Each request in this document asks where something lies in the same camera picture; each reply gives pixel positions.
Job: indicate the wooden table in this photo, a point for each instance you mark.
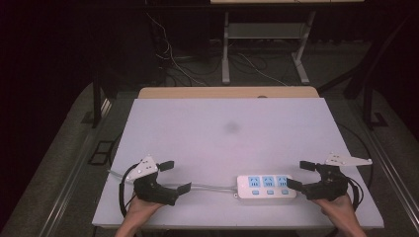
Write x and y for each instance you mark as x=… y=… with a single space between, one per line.
x=214 y=92

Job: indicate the person's right hand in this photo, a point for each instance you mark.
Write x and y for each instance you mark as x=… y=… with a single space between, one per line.
x=341 y=212

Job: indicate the black floor frame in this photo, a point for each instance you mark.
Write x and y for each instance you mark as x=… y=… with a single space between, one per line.
x=100 y=153

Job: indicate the black stand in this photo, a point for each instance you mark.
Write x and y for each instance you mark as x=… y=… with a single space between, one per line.
x=368 y=105
x=96 y=105

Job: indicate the white power strip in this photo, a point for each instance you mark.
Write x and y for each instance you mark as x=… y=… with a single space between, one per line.
x=245 y=192

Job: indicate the white board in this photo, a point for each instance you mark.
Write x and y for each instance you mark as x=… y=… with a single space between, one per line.
x=214 y=141

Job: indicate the aluminium floor rail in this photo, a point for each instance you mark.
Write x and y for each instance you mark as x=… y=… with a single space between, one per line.
x=75 y=168
x=392 y=168

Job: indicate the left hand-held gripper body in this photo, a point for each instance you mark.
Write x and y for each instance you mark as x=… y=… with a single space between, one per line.
x=154 y=192

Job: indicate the grey metal stand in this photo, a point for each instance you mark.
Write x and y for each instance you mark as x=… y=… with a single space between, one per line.
x=263 y=30

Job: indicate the person's left hand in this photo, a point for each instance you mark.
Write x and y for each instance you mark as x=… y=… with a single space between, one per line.
x=140 y=212

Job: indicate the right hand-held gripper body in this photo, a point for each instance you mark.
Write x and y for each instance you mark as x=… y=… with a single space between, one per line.
x=329 y=187

